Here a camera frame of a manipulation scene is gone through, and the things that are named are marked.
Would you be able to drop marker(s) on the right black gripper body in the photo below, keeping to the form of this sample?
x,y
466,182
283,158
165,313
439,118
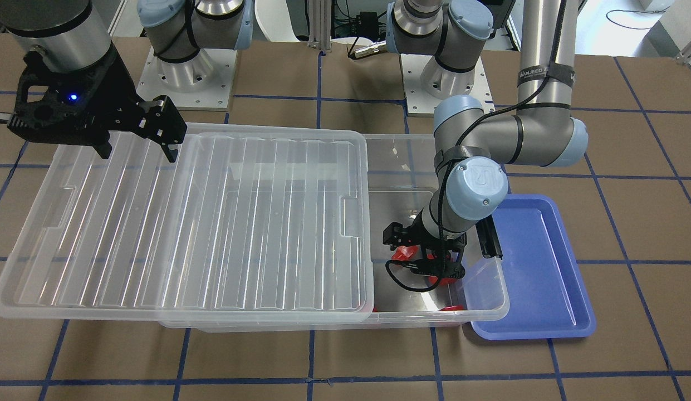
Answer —
x,y
112,89

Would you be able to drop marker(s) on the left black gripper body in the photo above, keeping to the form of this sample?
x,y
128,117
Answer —
x,y
427,240

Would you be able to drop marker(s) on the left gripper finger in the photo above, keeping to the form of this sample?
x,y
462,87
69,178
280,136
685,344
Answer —
x,y
422,268
397,235

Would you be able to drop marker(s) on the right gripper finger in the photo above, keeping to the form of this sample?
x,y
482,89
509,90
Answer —
x,y
170,152
161,121

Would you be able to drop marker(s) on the clear plastic box lid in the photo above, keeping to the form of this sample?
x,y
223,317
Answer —
x,y
252,225

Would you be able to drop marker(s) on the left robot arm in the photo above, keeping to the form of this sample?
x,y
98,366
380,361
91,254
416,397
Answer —
x,y
472,143

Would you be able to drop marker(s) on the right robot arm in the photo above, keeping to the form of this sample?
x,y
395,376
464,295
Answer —
x,y
75,37

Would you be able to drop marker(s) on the clear plastic storage box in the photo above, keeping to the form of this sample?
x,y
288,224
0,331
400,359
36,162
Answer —
x,y
452,193

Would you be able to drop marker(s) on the blue plastic tray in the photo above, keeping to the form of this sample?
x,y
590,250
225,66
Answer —
x,y
547,294

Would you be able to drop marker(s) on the white chair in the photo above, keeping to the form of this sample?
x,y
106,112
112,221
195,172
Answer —
x,y
273,18

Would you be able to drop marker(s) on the black box latch handle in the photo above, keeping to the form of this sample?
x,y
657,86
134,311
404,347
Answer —
x,y
488,238

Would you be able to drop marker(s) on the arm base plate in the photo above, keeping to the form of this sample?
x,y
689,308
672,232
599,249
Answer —
x,y
204,83
426,84

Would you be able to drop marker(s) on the aluminium frame post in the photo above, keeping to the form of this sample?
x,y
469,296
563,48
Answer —
x,y
319,25

